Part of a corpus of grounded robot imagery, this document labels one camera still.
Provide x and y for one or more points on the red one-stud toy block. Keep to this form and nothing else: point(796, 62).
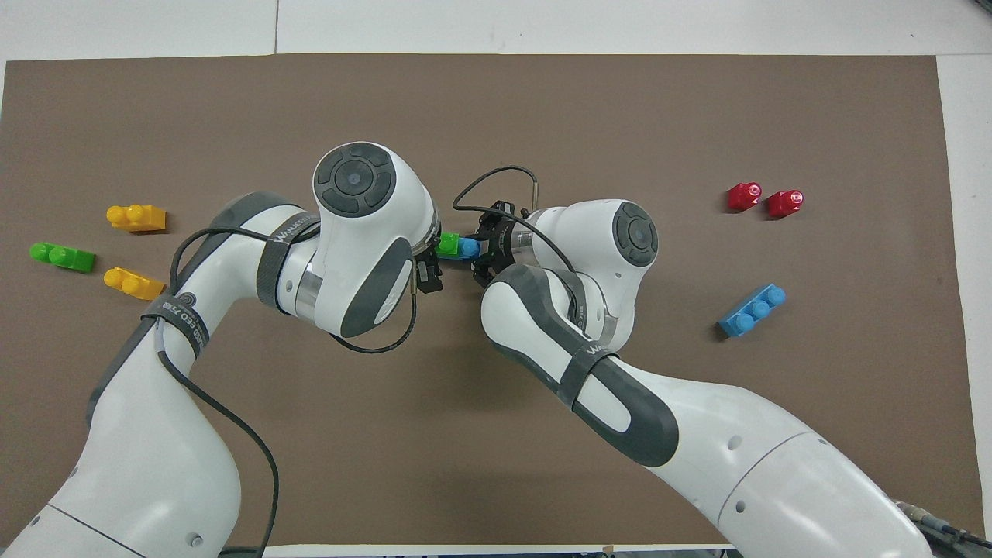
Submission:
point(743, 197)
point(784, 204)

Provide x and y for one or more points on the brown table mat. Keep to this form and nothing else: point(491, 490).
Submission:
point(496, 108)

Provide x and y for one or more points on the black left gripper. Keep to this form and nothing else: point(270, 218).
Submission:
point(428, 246)

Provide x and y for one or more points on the green two-stud toy block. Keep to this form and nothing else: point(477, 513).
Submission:
point(62, 256)
point(448, 246)

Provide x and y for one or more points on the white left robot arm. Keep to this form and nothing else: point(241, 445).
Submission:
point(155, 434)

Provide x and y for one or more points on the yellow two-stud toy block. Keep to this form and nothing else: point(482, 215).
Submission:
point(133, 284)
point(138, 218)

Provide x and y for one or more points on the blue three-stud toy block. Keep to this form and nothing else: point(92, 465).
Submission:
point(468, 248)
point(752, 311)

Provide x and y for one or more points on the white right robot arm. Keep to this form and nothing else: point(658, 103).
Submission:
point(697, 434)

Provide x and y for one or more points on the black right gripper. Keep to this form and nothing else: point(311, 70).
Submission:
point(508, 236)

